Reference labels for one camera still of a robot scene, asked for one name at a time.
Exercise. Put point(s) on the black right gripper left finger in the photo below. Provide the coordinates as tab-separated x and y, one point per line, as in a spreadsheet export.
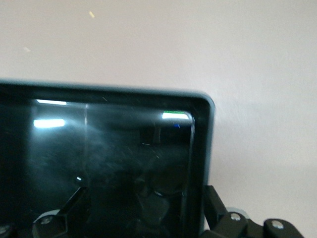
67	218

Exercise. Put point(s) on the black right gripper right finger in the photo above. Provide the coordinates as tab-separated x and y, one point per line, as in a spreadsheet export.
223	223

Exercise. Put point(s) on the black plastic box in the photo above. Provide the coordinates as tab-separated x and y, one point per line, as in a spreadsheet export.
111	148

